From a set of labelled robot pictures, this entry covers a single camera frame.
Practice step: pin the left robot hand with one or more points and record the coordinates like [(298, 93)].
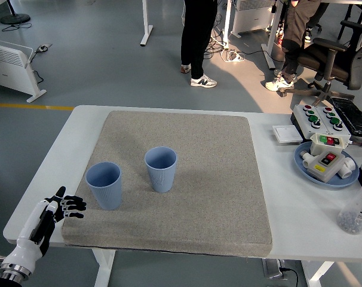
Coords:
[(27, 230)]

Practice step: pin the blue ribbed cup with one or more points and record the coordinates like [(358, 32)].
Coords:
[(163, 179), (107, 195)]

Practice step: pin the white push-button box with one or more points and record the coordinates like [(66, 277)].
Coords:
[(337, 118), (306, 121)]

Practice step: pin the white table leg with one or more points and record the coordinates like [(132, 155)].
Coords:
[(317, 273), (103, 269)]

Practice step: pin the white floor heater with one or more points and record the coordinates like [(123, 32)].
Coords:
[(252, 16), (10, 68)]

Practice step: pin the grey-brown mat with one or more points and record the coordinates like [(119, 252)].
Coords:
[(199, 194)]

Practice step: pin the black fan stand base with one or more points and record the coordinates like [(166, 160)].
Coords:
[(15, 18)]

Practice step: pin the white desk leg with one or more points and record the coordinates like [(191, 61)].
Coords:
[(272, 45), (146, 30), (227, 27)]

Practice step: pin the grey power box under table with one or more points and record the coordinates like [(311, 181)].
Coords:
[(272, 269)]

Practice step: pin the standing person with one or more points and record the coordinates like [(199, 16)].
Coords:
[(197, 36)]

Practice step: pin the blue plate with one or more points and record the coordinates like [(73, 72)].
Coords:
[(302, 173)]

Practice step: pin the white pipe fitting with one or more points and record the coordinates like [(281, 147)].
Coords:
[(348, 167)]

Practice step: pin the clear bottle, red cap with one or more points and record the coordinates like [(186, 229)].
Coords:
[(355, 212)]

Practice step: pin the seated person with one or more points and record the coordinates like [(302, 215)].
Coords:
[(296, 27)]

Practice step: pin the black wrapped keyboard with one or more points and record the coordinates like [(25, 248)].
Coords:
[(352, 115)]

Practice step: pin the black office chair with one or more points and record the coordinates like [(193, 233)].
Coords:
[(333, 62)]

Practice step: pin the white wall switch plate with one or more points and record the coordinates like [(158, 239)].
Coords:
[(287, 133)]

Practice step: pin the white switch, red rocker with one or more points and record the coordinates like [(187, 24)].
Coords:
[(324, 169)]

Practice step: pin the white switch, green red buttons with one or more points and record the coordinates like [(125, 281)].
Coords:
[(327, 143)]

